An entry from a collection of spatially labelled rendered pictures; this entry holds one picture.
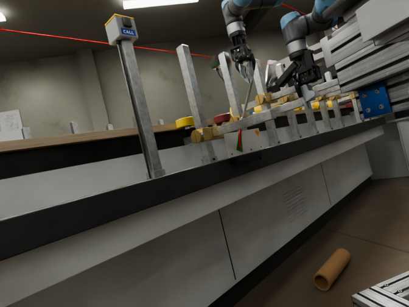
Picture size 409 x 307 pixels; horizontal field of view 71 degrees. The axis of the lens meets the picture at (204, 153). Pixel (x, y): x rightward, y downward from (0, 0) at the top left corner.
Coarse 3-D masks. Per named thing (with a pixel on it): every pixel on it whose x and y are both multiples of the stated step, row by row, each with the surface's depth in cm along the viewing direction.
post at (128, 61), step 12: (120, 48) 91; (132, 48) 92; (132, 60) 91; (132, 72) 90; (132, 84) 90; (132, 96) 91; (144, 96) 92; (132, 108) 92; (144, 108) 91; (144, 120) 90; (144, 132) 90; (144, 144) 90; (144, 156) 90; (156, 156) 91; (156, 168) 90
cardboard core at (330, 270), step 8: (336, 256) 145; (344, 256) 147; (328, 264) 139; (336, 264) 139; (344, 264) 144; (320, 272) 133; (328, 272) 133; (336, 272) 136; (320, 280) 137; (328, 280) 129; (320, 288) 133; (328, 288) 130
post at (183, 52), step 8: (184, 48) 109; (184, 56) 108; (184, 64) 109; (192, 64) 111; (184, 72) 110; (192, 72) 110; (184, 80) 110; (192, 80) 109; (192, 88) 108; (192, 96) 109; (200, 96) 111; (192, 104) 110; (200, 104) 110; (192, 112) 110; (200, 112) 109; (200, 120) 108; (200, 128) 109; (200, 144) 110; (208, 144) 109; (208, 152) 108
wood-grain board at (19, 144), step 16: (304, 112) 216; (128, 128) 107; (160, 128) 117; (176, 128) 123; (192, 128) 134; (0, 144) 78; (16, 144) 81; (32, 144) 83; (48, 144) 86; (64, 144) 92
